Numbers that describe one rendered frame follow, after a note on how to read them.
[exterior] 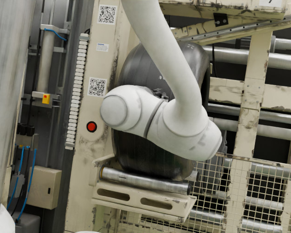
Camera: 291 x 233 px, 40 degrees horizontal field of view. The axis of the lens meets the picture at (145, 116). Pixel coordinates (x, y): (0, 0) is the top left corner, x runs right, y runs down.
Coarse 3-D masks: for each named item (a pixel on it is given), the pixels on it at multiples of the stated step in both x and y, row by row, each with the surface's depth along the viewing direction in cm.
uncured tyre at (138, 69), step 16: (144, 48) 143; (128, 64) 140; (144, 64) 138; (192, 64) 137; (208, 64) 153; (128, 80) 136; (144, 80) 135; (208, 80) 168; (208, 96) 173; (112, 144) 145; (128, 144) 138; (144, 144) 136; (128, 160) 143; (144, 160) 140; (160, 160) 138; (176, 160) 137; (192, 160) 162; (160, 176) 146; (176, 176) 144
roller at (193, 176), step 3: (195, 171) 171; (192, 174) 170; (195, 174) 169; (198, 174) 169; (189, 177) 170; (192, 177) 169; (195, 177) 169; (198, 177) 169; (189, 180) 171; (192, 180) 170; (195, 180) 170; (198, 180) 170
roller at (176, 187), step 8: (104, 168) 150; (112, 168) 151; (104, 176) 150; (112, 176) 149; (120, 176) 148; (128, 176) 147; (136, 176) 147; (144, 176) 147; (152, 176) 147; (136, 184) 147; (144, 184) 146; (152, 184) 145; (160, 184) 144; (168, 184) 144; (176, 184) 143; (184, 184) 143; (176, 192) 144; (184, 192) 142
